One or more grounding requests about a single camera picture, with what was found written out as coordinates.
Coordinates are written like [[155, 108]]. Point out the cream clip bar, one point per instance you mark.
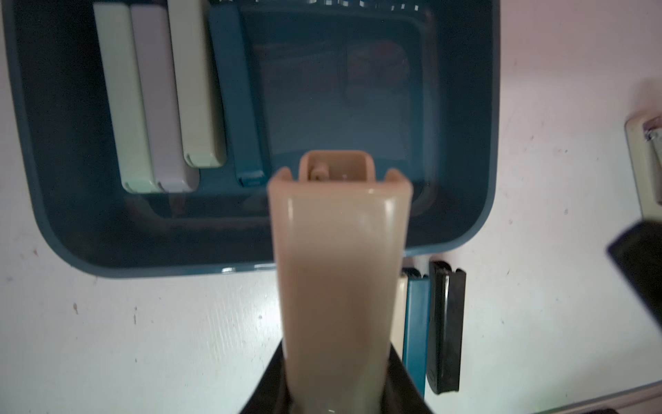
[[399, 315]]

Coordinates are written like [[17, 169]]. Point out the light green clip bar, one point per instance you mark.
[[123, 87]]

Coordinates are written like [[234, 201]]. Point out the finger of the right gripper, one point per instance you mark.
[[637, 253]]

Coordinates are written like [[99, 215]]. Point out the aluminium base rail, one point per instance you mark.
[[642, 399]]

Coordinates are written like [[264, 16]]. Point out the dark teal clip bar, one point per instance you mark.
[[243, 115]]

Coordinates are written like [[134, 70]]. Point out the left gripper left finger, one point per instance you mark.
[[271, 394]]

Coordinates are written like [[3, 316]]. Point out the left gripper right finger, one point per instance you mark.
[[400, 395]]

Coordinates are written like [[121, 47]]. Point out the grey clip bar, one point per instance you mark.
[[158, 85]]

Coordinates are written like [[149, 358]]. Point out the beige clip bar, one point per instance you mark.
[[338, 235]]

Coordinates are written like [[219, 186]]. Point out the teal plastic storage box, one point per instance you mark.
[[413, 83]]

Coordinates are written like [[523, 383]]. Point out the pale green clip bar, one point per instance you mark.
[[200, 110]]

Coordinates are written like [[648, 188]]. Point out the black clip bar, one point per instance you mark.
[[446, 323]]

